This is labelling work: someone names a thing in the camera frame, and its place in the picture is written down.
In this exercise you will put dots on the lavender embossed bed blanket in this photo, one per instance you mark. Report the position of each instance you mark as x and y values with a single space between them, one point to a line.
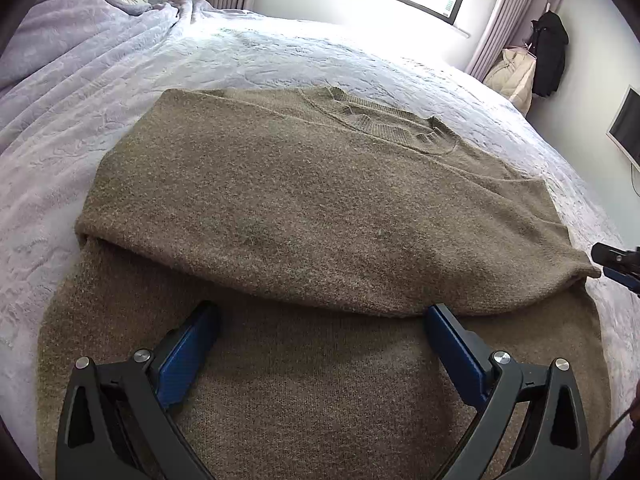
75 110

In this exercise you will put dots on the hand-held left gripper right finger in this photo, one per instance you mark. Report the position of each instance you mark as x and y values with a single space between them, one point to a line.
457 350

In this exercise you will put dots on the brown knit sweater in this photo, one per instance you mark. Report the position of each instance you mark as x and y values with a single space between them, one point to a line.
300 210

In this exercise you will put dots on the black hanging coat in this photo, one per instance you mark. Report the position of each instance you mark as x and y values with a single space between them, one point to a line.
549 55

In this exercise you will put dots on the white framed wall television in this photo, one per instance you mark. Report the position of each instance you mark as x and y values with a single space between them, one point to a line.
627 127

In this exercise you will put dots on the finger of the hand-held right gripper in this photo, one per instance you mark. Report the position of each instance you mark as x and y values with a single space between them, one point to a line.
617 260

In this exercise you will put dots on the beige puffer jacket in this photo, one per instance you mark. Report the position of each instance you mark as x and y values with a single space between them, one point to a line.
512 80

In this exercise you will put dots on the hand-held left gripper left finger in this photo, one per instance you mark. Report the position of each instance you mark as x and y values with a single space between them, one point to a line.
187 350

